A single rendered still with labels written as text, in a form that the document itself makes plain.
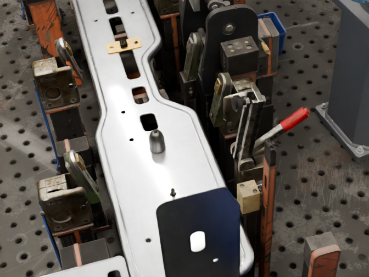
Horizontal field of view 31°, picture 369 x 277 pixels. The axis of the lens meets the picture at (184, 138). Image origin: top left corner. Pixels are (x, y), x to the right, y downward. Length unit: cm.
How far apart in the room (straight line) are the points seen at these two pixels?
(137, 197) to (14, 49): 99
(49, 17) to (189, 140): 68
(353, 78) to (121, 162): 61
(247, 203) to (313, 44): 94
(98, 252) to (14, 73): 94
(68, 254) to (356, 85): 79
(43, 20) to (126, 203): 76
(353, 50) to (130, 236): 70
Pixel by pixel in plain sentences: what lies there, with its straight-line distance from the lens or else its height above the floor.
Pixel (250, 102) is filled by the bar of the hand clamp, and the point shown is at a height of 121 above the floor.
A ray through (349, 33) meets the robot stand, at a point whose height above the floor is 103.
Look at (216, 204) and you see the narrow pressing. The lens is 88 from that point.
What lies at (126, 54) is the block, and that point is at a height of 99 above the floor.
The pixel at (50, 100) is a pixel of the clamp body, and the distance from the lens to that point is 156.
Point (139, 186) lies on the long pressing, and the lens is 130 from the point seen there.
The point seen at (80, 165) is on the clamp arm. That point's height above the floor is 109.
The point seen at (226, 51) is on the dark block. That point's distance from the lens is 138.
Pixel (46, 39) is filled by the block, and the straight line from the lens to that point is 193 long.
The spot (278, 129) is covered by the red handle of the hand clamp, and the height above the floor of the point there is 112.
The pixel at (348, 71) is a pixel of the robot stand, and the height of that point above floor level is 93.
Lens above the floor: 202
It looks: 48 degrees down
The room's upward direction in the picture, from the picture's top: 5 degrees counter-clockwise
